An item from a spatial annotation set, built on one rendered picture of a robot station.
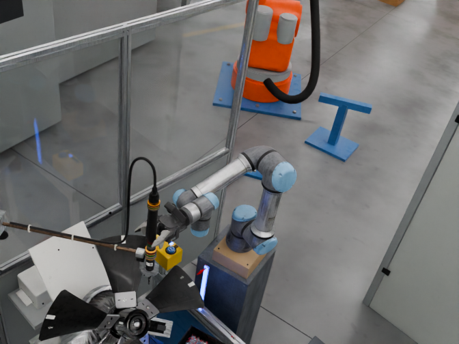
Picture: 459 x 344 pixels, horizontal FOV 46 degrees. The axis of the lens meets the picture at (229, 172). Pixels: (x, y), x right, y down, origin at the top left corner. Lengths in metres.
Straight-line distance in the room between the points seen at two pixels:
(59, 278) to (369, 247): 2.82
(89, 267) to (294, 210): 2.54
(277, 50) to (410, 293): 2.85
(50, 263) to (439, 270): 2.34
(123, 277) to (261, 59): 3.77
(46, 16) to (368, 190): 3.16
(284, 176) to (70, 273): 0.99
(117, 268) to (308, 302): 2.03
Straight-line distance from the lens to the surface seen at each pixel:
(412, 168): 5.57
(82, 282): 2.42
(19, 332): 3.18
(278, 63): 5.65
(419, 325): 3.99
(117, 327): 2.26
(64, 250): 2.38
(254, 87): 5.73
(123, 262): 2.25
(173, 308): 2.35
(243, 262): 2.67
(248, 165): 2.28
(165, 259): 2.66
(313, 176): 5.03
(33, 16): 4.63
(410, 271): 3.74
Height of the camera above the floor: 3.08
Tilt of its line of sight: 39 degrees down
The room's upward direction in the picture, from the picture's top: 10 degrees clockwise
